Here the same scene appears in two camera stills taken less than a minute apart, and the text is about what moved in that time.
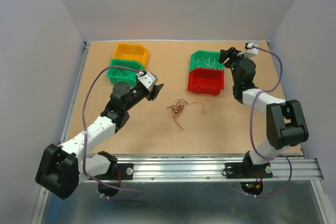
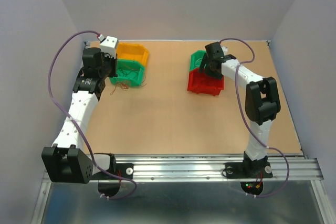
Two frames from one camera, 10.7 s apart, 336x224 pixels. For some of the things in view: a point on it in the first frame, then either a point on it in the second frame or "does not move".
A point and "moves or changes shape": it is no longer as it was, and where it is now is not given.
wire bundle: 177,108 moves or changes shape
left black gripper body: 139,92 -> 110,64
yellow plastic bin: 132,51 does not move
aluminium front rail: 213,167 does not move
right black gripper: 231,53 -> 206,60
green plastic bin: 119,74 does not move
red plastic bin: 206,81 does not move
